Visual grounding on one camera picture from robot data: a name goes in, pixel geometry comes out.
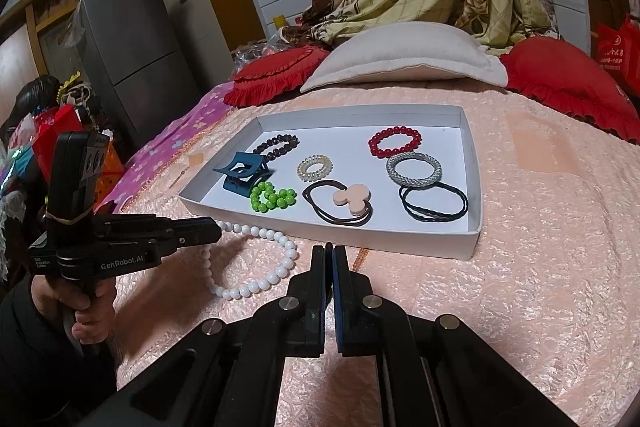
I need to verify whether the white bead necklace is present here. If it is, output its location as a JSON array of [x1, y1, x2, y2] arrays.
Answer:
[[200, 220, 301, 301]]

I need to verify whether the green bead bracelet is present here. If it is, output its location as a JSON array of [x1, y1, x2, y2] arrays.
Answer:
[[248, 181, 298, 215]]

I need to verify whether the blue plastic hair claw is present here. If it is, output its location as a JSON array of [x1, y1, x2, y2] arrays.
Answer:
[[214, 152, 272, 197]]

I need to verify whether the dark brown bead bracelet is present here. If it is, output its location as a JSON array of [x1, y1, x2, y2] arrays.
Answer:
[[252, 132, 302, 164]]

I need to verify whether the clear spiral hair tie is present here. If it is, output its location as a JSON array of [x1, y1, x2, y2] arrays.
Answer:
[[296, 152, 335, 184]]

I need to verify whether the black elastic hair tie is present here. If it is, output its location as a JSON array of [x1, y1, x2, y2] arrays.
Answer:
[[398, 181, 471, 223]]

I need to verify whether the hair tie with pink discs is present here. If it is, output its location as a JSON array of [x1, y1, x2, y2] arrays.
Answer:
[[300, 178, 374, 228]]

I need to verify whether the silver braided hair tie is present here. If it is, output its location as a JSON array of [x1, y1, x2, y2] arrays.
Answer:
[[385, 150, 444, 189]]

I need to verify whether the red bead bracelet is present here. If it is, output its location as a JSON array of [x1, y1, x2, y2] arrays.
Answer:
[[368, 124, 424, 160]]

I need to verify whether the person left hand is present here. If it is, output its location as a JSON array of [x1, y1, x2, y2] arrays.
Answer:
[[30, 275, 116, 345]]

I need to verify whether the small yellow tag pendant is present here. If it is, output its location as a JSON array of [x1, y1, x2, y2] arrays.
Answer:
[[168, 152, 204, 188]]

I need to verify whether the purple patterned sheet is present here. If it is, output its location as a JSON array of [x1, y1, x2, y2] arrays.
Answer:
[[102, 81, 232, 212]]

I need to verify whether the red ruffled cushion left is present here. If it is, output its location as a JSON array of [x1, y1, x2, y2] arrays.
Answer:
[[224, 46, 329, 107]]

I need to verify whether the red ruffled cushion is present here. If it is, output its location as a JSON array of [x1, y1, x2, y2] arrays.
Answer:
[[500, 36, 639, 144], [224, 46, 329, 107]]

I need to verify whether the grey refrigerator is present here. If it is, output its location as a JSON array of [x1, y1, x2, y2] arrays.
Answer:
[[77, 0, 201, 158]]

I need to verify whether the white shallow cardboard tray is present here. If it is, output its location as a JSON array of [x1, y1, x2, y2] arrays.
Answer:
[[179, 104, 483, 260]]

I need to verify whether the clear plastic bag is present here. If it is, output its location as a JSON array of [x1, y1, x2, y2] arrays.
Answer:
[[231, 35, 288, 74]]

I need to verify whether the beige pillow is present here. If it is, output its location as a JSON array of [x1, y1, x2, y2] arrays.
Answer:
[[300, 22, 508, 93]]

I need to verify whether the red ruffled cushion right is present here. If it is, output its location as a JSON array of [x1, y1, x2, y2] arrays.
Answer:
[[500, 36, 639, 144]]

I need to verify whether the red shopping bag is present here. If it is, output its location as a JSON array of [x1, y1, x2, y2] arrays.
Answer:
[[596, 14, 640, 100]]

